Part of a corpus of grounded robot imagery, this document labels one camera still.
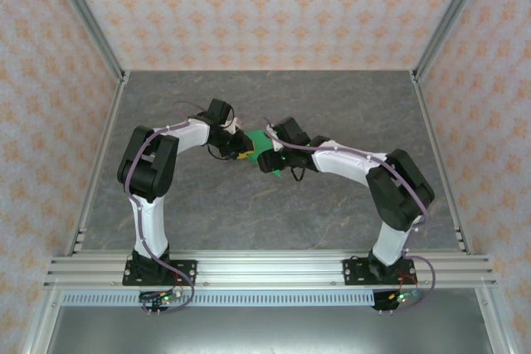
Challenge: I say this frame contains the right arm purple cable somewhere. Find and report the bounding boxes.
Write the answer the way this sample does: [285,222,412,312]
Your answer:
[263,117,436,313]

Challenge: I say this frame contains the short aluminium frame strut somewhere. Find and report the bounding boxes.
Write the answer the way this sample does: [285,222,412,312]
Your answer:
[22,287,63,354]
[475,287,514,354]

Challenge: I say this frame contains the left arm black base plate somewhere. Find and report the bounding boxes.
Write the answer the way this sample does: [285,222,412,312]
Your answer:
[121,259,198,288]

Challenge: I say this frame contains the aluminium frame post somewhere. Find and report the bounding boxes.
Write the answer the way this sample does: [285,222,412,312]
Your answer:
[43,0,128,81]
[412,0,494,81]

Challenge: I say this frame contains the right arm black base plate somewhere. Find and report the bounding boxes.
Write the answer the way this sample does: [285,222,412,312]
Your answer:
[342,258,418,288]

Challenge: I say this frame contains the green cloth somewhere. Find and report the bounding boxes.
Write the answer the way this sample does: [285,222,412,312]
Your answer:
[242,129,285,179]

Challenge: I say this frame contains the grey metal sheet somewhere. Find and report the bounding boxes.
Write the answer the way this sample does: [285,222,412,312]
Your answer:
[45,306,493,354]

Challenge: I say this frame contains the slotted grey cable duct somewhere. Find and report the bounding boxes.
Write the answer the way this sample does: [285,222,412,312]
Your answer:
[61,291,373,308]

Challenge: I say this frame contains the aluminium table side rail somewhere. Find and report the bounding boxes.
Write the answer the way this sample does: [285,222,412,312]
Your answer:
[408,71,474,255]
[66,71,130,255]

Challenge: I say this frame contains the wide aluminium mounting beam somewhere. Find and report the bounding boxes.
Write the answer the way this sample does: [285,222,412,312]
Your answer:
[43,250,498,289]

